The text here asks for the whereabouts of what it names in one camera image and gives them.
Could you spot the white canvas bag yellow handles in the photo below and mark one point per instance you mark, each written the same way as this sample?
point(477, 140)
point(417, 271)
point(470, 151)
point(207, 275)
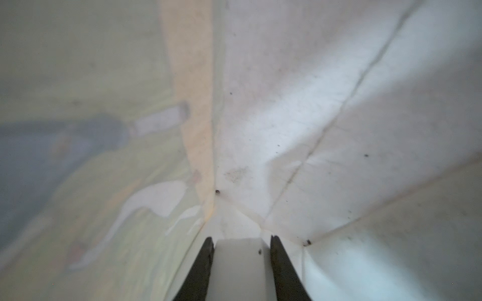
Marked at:
point(131, 131)

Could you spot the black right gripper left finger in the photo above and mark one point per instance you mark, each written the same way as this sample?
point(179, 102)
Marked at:
point(195, 285)

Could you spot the white rectangular clock back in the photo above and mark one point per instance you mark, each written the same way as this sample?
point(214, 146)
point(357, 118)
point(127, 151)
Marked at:
point(241, 270)

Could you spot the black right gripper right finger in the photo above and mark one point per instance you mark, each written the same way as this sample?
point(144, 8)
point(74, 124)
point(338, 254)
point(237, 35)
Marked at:
point(287, 283)

